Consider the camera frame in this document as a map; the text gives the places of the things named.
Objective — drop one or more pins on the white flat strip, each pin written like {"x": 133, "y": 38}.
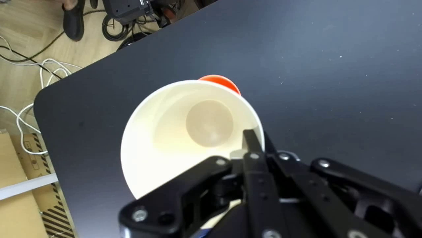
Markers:
{"x": 26, "y": 185}

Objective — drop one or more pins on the brown cardboard box with vents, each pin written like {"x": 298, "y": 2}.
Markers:
{"x": 17, "y": 215}

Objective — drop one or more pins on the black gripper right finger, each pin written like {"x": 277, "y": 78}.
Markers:
{"x": 343, "y": 193}

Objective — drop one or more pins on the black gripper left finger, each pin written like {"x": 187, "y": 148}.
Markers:
{"x": 252, "y": 176}

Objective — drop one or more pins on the white plastic cup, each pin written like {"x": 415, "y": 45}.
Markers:
{"x": 166, "y": 132}

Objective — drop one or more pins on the orange plastic cup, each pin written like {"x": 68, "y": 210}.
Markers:
{"x": 219, "y": 82}

